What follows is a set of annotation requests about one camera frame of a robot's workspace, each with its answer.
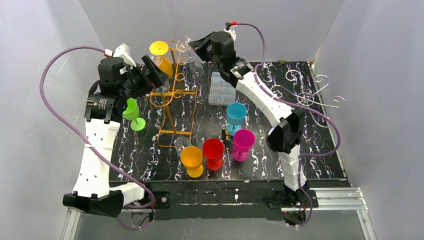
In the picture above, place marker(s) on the magenta plastic wine glass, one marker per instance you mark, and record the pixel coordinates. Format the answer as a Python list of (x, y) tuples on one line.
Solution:
[(243, 141)]

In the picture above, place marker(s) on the yellow foot orange glass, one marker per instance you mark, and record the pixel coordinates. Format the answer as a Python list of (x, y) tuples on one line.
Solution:
[(158, 49)]

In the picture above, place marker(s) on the gold wire glass rack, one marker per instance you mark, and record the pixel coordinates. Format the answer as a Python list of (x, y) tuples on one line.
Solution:
[(175, 91)]

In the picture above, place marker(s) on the blue plastic wine glass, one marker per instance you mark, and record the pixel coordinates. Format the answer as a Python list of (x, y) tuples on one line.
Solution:
[(235, 115)]

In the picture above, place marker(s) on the red plastic wine glass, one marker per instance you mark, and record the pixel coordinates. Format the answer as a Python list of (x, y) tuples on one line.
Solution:
[(213, 150)]

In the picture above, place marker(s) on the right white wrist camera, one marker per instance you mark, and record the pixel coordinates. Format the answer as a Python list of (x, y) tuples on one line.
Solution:
[(230, 29)]

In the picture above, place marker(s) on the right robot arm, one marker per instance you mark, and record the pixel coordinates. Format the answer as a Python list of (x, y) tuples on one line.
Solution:
[(284, 136)]

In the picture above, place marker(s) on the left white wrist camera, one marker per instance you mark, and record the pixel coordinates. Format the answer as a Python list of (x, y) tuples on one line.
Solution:
[(122, 51)]

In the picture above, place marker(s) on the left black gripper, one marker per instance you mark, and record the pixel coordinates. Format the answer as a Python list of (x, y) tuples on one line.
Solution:
[(149, 73)]

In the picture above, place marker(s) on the clear tumbler glass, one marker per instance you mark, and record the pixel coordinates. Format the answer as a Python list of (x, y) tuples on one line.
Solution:
[(181, 143), (201, 136)]

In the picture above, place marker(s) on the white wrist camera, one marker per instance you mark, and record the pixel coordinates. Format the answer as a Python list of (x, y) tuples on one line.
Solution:
[(122, 51), (230, 29)]

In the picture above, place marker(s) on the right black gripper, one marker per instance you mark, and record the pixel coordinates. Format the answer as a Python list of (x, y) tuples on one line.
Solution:
[(201, 46)]

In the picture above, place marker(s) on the silver wire glass stand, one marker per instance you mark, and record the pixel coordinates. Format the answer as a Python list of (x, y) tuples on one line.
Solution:
[(307, 97)]

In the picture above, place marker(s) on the yellow black screwdriver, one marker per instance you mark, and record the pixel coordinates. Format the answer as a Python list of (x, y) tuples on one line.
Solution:
[(226, 143)]

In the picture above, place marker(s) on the clear plastic compartment box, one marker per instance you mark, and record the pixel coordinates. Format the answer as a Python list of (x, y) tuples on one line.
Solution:
[(221, 93)]

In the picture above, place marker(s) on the green plastic wine glass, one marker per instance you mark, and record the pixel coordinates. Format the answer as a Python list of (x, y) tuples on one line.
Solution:
[(132, 113)]

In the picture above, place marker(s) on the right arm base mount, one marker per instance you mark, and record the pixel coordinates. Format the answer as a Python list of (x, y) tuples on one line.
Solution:
[(296, 205)]

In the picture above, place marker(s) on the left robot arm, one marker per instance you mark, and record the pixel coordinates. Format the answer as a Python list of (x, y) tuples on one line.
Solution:
[(110, 99)]

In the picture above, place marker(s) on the orange plastic wine glass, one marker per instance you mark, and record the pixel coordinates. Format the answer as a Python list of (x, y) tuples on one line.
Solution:
[(192, 158)]

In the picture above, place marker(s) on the clear wine glass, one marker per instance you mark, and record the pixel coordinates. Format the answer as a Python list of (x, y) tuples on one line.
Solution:
[(194, 63), (162, 87)]

